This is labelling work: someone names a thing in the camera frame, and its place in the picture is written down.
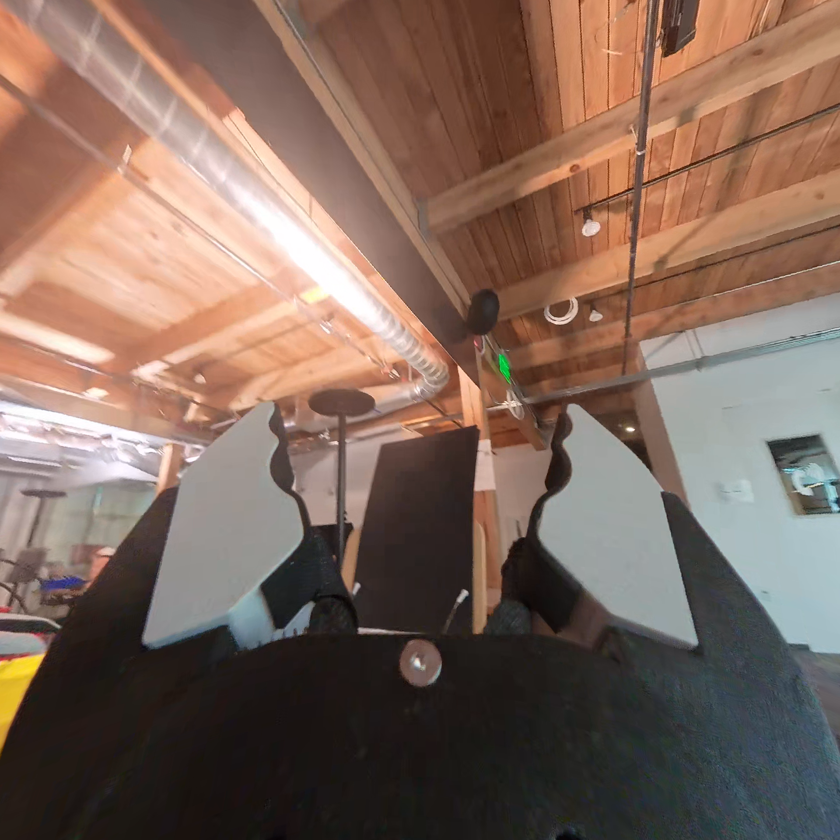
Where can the framed wall picture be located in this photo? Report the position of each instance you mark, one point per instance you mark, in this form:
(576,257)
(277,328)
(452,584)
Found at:
(804,476)

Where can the white track light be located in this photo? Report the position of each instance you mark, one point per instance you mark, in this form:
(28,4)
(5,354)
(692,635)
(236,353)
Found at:
(596,315)
(590,227)

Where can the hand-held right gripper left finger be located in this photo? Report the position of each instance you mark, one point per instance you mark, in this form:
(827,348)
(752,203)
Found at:
(223,525)

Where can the silver ventilation duct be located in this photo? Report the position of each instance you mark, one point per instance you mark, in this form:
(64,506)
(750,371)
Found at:
(197,151)

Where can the black disc-top stand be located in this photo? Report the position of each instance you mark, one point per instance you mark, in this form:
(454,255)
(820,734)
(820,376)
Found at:
(342,401)

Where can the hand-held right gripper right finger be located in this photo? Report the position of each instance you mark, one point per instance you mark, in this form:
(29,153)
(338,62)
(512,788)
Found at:
(610,525)

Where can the green exit sign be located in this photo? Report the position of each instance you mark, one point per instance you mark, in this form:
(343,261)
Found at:
(504,364)

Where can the yellow plastic bin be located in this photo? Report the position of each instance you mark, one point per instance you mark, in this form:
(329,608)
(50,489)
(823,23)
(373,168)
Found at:
(16,695)

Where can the black foam microphone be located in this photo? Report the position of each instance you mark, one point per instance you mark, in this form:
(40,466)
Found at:
(484,312)

